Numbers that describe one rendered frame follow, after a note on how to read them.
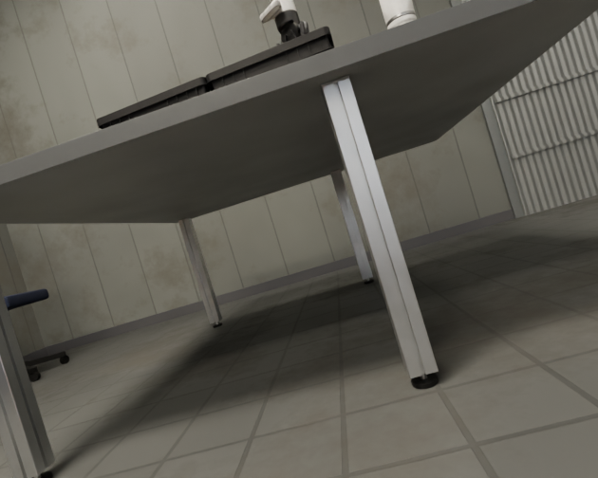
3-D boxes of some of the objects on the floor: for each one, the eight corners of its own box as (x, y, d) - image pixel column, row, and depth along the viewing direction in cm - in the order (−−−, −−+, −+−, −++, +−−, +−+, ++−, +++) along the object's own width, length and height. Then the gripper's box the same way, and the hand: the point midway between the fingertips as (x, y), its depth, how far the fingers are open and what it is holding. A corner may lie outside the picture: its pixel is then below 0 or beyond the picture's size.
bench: (469, 251, 231) (434, 134, 230) (767, 315, 72) (656, -65, 71) (209, 326, 247) (175, 216, 246) (-21, 515, 87) (-120, 206, 87)
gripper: (308, 2, 124) (324, 53, 124) (280, 29, 135) (294, 77, 135) (290, -2, 119) (307, 51, 119) (263, 27, 130) (277, 76, 131)
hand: (299, 60), depth 127 cm, fingers open, 5 cm apart
